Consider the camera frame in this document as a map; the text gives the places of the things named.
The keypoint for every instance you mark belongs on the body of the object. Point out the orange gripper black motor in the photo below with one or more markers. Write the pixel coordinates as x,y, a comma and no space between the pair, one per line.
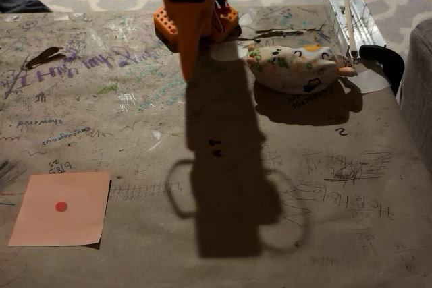
183,15

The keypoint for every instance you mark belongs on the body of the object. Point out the white cat plush toy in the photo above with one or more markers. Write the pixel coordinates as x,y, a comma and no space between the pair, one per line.
293,75

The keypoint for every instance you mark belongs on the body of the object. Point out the orange robot arm with base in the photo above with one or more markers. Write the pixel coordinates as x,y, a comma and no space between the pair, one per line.
162,21

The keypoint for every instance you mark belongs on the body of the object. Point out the small red round object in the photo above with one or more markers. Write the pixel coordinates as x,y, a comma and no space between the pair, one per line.
61,206

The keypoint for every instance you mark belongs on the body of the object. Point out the white torn paper patch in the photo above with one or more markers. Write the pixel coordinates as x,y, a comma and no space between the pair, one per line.
226,52
369,83

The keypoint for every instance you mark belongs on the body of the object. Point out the brown scribbled paper table cover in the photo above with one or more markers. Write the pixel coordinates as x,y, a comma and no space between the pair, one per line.
101,133

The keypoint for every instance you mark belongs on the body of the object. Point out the cream wooden stick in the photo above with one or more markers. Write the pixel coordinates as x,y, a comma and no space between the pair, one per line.
350,31

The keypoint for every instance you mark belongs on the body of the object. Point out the pink square sticky note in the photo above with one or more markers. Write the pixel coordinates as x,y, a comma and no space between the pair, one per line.
77,220

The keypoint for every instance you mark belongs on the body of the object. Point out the grey upholstered sofa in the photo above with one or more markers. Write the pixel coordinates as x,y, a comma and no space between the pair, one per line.
418,82

